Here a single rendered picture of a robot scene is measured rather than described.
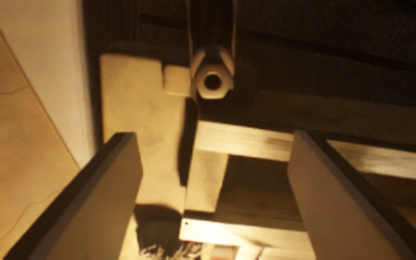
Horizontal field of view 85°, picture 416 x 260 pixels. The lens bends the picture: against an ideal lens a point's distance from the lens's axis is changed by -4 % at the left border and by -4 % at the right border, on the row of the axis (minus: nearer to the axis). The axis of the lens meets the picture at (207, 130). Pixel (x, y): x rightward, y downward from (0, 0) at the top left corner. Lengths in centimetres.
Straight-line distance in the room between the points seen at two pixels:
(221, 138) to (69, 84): 40
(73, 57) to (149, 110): 28
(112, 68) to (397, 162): 33
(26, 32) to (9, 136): 20
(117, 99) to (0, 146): 30
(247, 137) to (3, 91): 46
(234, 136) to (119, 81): 15
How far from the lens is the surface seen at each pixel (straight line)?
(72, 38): 53
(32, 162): 58
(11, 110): 57
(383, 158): 31
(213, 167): 26
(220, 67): 16
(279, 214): 35
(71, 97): 57
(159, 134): 31
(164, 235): 40
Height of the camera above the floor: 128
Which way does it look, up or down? 60 degrees down
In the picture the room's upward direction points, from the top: 179 degrees counter-clockwise
